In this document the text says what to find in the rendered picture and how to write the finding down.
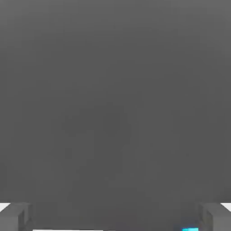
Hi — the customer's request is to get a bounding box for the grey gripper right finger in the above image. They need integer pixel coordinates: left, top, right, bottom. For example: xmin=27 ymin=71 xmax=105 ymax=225
xmin=197 ymin=202 xmax=231 ymax=231

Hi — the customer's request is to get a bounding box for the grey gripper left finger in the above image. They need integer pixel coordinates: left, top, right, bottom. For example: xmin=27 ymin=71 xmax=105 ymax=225
xmin=0 ymin=202 xmax=33 ymax=231

